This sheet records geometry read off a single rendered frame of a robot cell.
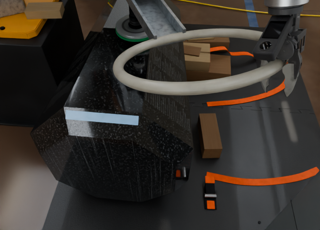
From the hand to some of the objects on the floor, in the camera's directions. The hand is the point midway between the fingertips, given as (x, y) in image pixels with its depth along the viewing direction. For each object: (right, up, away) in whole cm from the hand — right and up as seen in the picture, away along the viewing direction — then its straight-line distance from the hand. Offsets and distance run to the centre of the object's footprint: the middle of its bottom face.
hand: (275, 90), depth 69 cm
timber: (+5, -26, +129) cm, 132 cm away
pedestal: (-121, +7, +159) cm, 200 cm away
